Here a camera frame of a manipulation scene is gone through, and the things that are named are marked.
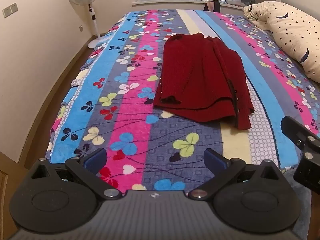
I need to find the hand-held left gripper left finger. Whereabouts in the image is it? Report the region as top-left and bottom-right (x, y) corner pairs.
(31, 148), (123, 200)

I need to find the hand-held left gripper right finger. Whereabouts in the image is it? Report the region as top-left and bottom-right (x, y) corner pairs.
(188, 149), (280, 201)

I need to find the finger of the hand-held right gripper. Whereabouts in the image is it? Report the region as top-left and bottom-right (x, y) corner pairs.
(281, 116), (320, 155)

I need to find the dark red knit sweater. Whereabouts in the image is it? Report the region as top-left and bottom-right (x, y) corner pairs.
(153, 33), (255, 130)

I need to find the striped floral bed blanket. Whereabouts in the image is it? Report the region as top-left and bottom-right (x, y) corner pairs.
(46, 9), (320, 198)

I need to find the wooden furniture panel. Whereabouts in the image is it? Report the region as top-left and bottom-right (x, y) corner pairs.
(0, 152), (28, 240)

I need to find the cream star print pillow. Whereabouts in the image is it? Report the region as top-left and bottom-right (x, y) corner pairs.
(244, 2), (320, 83)

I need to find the dark chair back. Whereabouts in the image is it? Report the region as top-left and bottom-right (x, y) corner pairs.
(203, 0), (221, 12)

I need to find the white windowsill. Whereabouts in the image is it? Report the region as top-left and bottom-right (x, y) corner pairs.
(132, 0), (250, 8)

